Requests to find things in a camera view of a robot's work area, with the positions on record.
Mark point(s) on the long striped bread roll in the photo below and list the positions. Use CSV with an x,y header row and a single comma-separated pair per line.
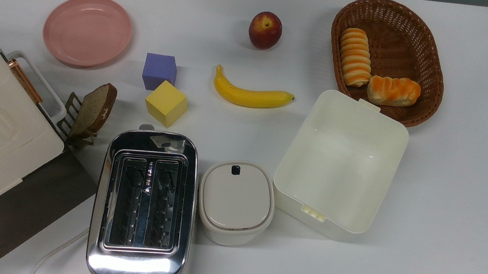
x,y
355,57

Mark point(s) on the brown bread slice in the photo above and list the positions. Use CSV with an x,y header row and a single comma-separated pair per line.
x,y
94,110

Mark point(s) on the short orange bread roll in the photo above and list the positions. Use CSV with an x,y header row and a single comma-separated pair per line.
x,y
394,91

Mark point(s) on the red apple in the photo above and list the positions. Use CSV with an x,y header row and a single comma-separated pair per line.
x,y
265,30

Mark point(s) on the pink plate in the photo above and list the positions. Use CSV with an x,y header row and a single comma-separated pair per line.
x,y
87,31

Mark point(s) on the purple cube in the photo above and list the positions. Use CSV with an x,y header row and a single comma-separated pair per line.
x,y
159,71

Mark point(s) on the yellow banana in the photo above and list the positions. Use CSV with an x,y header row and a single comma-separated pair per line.
x,y
249,96

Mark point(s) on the yellow cube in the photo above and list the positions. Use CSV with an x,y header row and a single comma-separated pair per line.
x,y
166,103

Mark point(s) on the brown wicker basket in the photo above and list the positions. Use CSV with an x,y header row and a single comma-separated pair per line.
x,y
407,40

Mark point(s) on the white lidded container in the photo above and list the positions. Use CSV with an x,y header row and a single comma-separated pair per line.
x,y
235,199

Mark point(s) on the open white plastic box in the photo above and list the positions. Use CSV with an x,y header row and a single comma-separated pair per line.
x,y
339,163

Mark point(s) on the chrome two-slot toaster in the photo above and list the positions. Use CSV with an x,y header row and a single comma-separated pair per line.
x,y
137,264

